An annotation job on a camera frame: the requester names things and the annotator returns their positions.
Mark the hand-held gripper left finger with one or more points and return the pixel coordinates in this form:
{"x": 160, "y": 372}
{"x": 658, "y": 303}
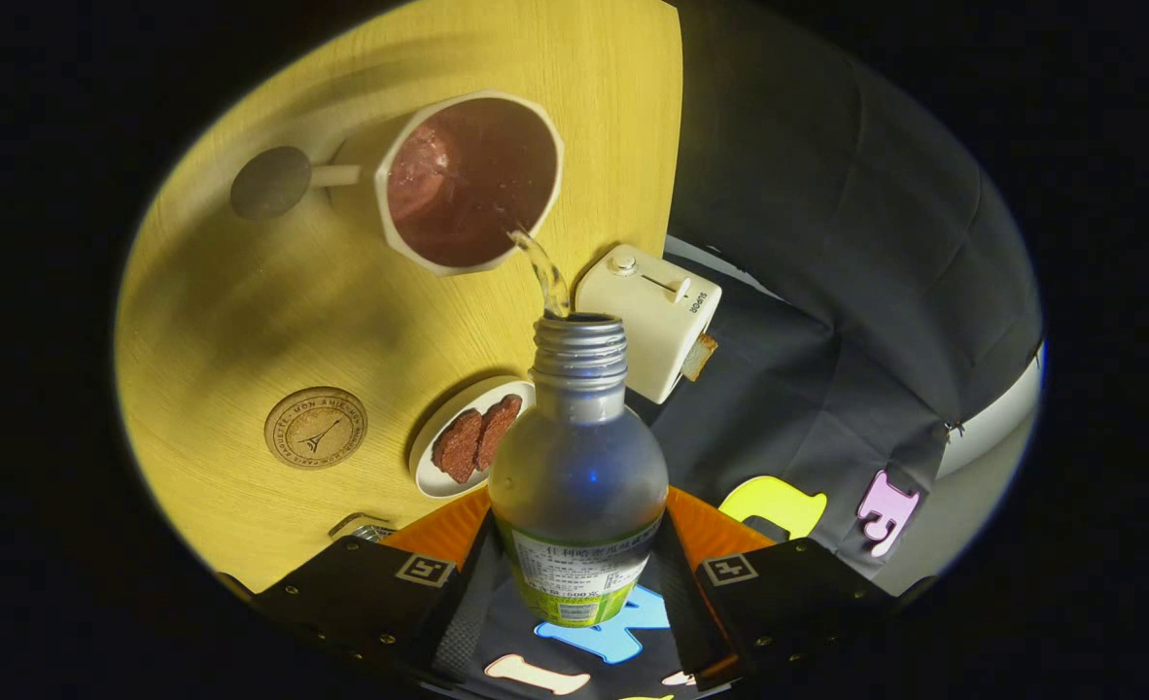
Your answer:
{"x": 472, "y": 612}

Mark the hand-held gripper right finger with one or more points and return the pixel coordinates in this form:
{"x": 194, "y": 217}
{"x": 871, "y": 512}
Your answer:
{"x": 686, "y": 612}

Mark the silver bottle with green label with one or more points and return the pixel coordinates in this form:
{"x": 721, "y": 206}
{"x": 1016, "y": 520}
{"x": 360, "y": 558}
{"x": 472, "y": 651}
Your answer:
{"x": 579, "y": 467}

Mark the round cork coaster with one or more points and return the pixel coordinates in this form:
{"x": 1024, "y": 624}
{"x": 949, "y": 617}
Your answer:
{"x": 316, "y": 428}

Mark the clear juice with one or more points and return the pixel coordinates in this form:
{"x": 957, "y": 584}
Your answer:
{"x": 547, "y": 277}

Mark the white plate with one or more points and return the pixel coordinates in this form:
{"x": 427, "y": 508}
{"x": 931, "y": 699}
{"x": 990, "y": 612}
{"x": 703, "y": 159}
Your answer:
{"x": 429, "y": 476}

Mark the brown meat slice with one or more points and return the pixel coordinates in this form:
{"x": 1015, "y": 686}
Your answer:
{"x": 458, "y": 447}
{"x": 497, "y": 428}

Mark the toast slice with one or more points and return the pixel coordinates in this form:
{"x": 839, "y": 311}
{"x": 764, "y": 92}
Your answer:
{"x": 699, "y": 357}

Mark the white toaster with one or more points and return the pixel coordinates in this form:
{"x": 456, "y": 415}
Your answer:
{"x": 647, "y": 331}

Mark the wooden table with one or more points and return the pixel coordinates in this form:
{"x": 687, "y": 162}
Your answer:
{"x": 273, "y": 311}

